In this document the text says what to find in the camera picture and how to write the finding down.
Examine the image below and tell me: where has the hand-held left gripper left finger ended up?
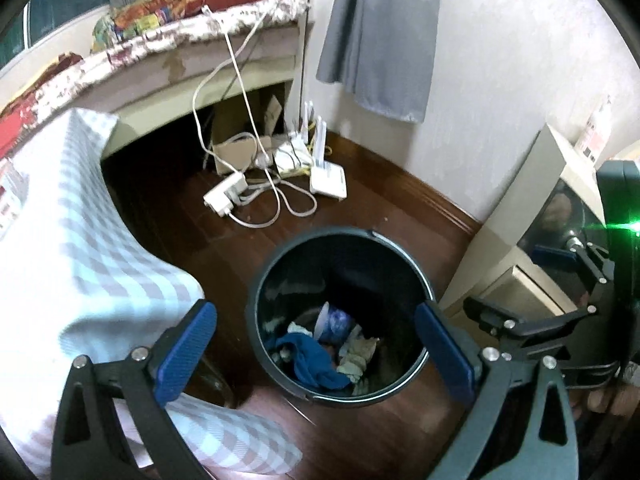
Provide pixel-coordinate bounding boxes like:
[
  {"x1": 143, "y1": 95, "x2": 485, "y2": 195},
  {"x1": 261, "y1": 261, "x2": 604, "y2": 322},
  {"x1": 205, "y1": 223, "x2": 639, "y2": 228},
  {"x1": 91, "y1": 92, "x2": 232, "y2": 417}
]
[{"x1": 50, "y1": 299, "x2": 218, "y2": 480}]

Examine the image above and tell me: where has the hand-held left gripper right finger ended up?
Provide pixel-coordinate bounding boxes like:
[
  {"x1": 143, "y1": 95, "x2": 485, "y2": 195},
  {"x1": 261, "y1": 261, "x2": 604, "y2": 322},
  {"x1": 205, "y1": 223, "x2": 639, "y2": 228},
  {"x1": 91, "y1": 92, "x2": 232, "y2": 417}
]
[{"x1": 415, "y1": 301, "x2": 576, "y2": 480}]

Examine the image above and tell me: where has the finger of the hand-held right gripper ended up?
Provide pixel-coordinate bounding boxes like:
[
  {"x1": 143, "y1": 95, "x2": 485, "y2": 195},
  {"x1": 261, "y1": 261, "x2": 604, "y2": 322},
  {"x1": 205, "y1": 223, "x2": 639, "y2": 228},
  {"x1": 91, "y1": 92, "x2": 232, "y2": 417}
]
[
  {"x1": 462, "y1": 296, "x2": 601, "y2": 356},
  {"x1": 532, "y1": 244, "x2": 613, "y2": 301}
]

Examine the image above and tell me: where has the white tissue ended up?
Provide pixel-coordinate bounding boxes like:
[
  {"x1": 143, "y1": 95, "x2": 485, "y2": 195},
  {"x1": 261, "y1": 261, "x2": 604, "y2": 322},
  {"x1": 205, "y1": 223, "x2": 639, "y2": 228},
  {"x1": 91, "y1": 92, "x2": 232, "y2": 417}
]
[{"x1": 337, "y1": 337, "x2": 381, "y2": 376}]

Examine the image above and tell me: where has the blue cup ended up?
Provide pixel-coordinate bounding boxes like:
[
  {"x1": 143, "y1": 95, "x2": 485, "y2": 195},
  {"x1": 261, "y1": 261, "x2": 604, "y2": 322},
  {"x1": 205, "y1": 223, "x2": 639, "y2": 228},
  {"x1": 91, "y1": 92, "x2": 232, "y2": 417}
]
[{"x1": 314, "y1": 302, "x2": 357, "y2": 343}]

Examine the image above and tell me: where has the dark blue cloth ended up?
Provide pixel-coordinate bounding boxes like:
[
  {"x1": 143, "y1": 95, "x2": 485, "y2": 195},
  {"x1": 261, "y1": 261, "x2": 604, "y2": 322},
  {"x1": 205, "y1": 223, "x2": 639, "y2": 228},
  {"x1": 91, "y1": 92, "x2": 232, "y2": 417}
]
[{"x1": 267, "y1": 334, "x2": 353, "y2": 392}]

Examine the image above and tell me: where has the black plastic bucket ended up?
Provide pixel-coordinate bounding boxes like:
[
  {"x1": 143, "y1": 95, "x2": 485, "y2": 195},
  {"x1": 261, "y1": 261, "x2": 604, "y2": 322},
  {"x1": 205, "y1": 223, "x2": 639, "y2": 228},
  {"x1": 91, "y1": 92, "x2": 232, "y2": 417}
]
[{"x1": 245, "y1": 226, "x2": 437, "y2": 407}]

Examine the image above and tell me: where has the red white box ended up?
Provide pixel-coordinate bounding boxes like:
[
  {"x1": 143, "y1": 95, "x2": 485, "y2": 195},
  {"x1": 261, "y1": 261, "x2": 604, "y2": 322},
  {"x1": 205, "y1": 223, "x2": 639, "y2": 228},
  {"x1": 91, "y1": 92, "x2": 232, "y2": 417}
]
[{"x1": 0, "y1": 157, "x2": 26, "y2": 238}]

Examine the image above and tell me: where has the person's right hand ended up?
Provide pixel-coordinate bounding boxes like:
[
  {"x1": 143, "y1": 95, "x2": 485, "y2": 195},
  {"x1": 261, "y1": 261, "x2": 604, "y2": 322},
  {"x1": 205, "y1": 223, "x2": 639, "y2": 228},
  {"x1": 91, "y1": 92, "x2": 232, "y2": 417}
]
[{"x1": 572, "y1": 375, "x2": 640, "y2": 418}]

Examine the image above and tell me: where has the white pump bottle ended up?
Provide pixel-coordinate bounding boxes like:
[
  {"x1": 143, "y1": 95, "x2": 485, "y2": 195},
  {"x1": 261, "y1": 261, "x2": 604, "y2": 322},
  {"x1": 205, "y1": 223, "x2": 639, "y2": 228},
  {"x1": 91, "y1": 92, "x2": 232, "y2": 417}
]
[{"x1": 580, "y1": 95, "x2": 613, "y2": 161}]

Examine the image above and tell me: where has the checked tablecloth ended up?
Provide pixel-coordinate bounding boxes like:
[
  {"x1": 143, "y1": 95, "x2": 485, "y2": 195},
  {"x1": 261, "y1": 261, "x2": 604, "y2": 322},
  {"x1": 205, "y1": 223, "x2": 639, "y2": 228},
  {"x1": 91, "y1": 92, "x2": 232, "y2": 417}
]
[{"x1": 0, "y1": 107, "x2": 303, "y2": 476}]

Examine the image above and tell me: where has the white power strip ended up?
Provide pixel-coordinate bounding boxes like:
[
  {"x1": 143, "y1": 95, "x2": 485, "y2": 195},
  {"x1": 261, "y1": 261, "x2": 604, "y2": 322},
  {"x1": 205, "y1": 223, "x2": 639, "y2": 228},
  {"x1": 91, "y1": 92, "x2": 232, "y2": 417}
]
[{"x1": 203, "y1": 171, "x2": 247, "y2": 217}]

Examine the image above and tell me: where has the cardboard box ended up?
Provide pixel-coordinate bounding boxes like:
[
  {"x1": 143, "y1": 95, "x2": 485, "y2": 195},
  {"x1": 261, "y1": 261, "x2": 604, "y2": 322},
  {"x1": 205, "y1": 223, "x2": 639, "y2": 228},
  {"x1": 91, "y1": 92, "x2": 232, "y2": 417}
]
[{"x1": 210, "y1": 95, "x2": 283, "y2": 176}]

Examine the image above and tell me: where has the white router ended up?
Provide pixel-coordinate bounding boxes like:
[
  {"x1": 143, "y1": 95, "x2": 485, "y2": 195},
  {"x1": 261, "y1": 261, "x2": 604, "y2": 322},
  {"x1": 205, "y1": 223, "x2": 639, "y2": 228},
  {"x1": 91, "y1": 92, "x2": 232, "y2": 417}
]
[
  {"x1": 309, "y1": 102, "x2": 347, "y2": 201},
  {"x1": 275, "y1": 130, "x2": 313, "y2": 176}
]

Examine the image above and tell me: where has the tied grey curtain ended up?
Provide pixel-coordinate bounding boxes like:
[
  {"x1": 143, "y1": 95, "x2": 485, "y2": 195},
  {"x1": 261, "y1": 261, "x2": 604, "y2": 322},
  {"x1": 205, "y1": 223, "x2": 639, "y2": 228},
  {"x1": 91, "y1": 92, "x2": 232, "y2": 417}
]
[{"x1": 316, "y1": 0, "x2": 443, "y2": 125}]

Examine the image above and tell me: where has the bed with floral sheet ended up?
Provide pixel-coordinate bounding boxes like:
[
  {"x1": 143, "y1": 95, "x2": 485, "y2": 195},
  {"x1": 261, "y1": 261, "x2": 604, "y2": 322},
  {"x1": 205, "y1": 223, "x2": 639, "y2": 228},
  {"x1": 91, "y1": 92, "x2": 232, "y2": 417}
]
[{"x1": 0, "y1": 0, "x2": 313, "y2": 131}]

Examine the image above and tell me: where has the colourful patterned pillow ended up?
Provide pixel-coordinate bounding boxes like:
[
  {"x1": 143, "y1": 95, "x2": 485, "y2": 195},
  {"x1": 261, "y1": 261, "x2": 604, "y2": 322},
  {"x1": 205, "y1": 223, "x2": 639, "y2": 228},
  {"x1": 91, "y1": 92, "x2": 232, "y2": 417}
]
[{"x1": 91, "y1": 0, "x2": 201, "y2": 53}]

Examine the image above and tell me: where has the large sliding window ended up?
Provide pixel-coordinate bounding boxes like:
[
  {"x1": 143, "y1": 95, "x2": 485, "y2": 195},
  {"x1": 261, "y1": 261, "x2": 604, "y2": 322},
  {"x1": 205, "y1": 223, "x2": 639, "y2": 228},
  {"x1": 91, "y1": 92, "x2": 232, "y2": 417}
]
[{"x1": 0, "y1": 0, "x2": 112, "y2": 61}]

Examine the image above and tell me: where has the long white cable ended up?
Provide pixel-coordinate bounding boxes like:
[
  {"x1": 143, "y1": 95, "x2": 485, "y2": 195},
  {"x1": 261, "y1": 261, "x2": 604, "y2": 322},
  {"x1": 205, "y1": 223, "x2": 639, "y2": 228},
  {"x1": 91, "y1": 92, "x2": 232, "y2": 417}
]
[{"x1": 192, "y1": 5, "x2": 318, "y2": 228}]

